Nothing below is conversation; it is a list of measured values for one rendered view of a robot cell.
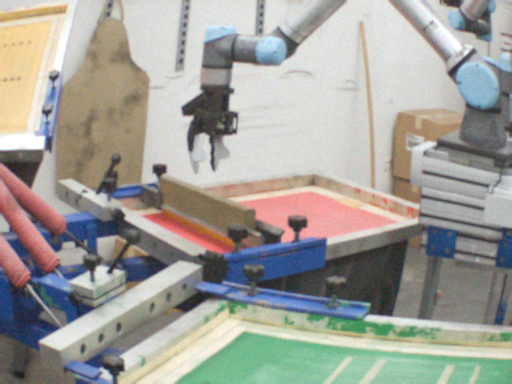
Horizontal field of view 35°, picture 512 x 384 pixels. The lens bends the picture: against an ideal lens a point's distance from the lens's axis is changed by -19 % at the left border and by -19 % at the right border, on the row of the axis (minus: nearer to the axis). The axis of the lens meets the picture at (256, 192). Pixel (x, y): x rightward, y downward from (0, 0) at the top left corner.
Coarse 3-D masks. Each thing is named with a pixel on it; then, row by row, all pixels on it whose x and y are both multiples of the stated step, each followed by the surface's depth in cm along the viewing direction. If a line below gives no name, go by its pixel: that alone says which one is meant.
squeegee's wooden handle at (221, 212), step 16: (176, 192) 238; (192, 192) 232; (208, 192) 230; (176, 208) 238; (192, 208) 233; (208, 208) 228; (224, 208) 223; (240, 208) 218; (224, 224) 223; (240, 224) 218
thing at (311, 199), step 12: (312, 192) 278; (252, 204) 263; (264, 204) 263; (312, 204) 266; (324, 204) 266; (336, 204) 267; (144, 216) 245; (156, 216) 246; (168, 228) 236; (180, 228) 237; (192, 228) 237
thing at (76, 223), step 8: (64, 216) 208; (72, 216) 209; (80, 216) 209; (88, 216) 210; (72, 224) 205; (80, 224) 207; (88, 224) 208; (96, 224) 210; (104, 224) 211; (112, 224) 213; (72, 232) 205; (80, 232) 207; (104, 232) 212; (112, 232) 213; (64, 240) 204; (72, 240) 206
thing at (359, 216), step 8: (360, 208) 263; (336, 216) 255; (344, 216) 255; (352, 216) 255; (360, 216) 256; (368, 216) 256; (376, 216) 256; (360, 224) 248; (368, 224) 248; (376, 224) 249; (384, 224) 249; (344, 232) 240; (352, 232) 241; (192, 240) 228; (200, 240) 228; (208, 240) 229; (216, 240) 229; (288, 240) 232; (208, 248) 223; (216, 248) 223; (224, 248) 224; (232, 248) 224
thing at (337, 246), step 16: (272, 176) 279; (288, 176) 280; (304, 176) 284; (320, 176) 284; (336, 176) 283; (224, 192) 267; (240, 192) 271; (256, 192) 274; (336, 192) 279; (352, 192) 273; (368, 192) 268; (128, 208) 249; (144, 208) 252; (384, 208) 263; (400, 208) 258; (416, 208) 253; (400, 224) 236; (416, 224) 238; (336, 240) 221; (352, 240) 223; (368, 240) 227; (384, 240) 231; (400, 240) 235; (336, 256) 221
